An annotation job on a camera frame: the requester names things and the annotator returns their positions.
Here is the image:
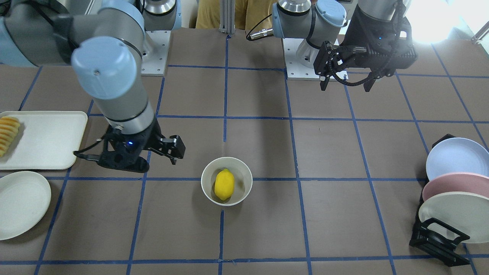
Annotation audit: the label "white round plate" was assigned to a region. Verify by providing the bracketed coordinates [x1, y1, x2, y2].
[0, 171, 51, 240]

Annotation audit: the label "pink plate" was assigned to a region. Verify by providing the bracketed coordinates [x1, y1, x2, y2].
[421, 172, 489, 201]

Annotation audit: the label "light blue plate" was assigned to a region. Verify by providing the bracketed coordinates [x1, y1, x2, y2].
[426, 137, 489, 180]

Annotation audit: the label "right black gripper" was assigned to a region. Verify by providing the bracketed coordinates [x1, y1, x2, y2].
[73, 118, 186, 173]

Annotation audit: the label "aluminium frame post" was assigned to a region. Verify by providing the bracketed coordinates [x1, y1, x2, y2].
[219, 0, 235, 36]

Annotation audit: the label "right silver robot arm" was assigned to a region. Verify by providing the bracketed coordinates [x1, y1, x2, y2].
[1, 0, 186, 173]

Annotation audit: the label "white rectangular tray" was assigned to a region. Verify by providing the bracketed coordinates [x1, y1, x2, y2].
[0, 111, 88, 170]

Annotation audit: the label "black dish rack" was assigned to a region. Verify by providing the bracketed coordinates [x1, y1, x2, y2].
[409, 134, 470, 267]

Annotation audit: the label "white bowl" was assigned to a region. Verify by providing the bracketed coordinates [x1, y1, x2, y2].
[201, 157, 253, 207]

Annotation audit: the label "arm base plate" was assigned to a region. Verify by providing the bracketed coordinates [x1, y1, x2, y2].
[141, 30, 171, 76]
[282, 38, 324, 81]

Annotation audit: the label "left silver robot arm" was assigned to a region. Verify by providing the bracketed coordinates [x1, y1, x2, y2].
[246, 0, 418, 92]

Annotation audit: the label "white plate in rack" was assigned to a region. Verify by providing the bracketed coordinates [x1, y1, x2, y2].
[418, 192, 489, 244]

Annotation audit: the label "sliced mango pieces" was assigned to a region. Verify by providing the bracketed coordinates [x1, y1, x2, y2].
[0, 116, 21, 158]

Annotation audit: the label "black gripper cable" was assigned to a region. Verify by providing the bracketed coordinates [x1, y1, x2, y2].
[329, 0, 411, 87]

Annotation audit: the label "person in yellow shirt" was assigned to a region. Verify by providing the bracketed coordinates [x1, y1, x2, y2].
[196, 0, 276, 30]

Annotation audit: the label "yellow lemon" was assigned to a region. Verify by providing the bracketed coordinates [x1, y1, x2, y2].
[214, 168, 235, 201]

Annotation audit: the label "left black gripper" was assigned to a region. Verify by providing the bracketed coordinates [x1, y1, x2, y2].
[313, 6, 418, 92]

